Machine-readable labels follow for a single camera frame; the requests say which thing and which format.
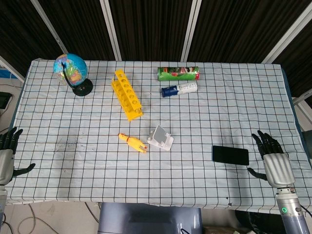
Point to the white bottle with blue cap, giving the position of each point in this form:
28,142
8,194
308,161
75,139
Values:
179,89

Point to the black smartphone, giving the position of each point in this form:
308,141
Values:
230,155

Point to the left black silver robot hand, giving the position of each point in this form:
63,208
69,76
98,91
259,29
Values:
6,161

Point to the white partition post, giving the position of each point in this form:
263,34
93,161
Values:
191,29
11,68
111,29
50,26
303,98
287,31

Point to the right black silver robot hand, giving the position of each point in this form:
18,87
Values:
279,168

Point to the yellow test tube rack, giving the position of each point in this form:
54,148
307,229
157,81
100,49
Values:
128,93

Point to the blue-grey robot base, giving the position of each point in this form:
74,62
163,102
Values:
148,219

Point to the green chip can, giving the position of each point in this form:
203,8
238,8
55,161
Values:
178,73

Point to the yellow rubber chicken toy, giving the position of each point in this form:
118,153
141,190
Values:
134,142

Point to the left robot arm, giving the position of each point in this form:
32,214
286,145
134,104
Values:
3,200

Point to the checkered white tablecloth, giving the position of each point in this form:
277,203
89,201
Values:
97,158

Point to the white phone stand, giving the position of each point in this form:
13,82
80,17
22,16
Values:
161,140

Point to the small desk globe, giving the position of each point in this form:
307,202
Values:
72,67

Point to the black device on floor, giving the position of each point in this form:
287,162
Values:
4,100

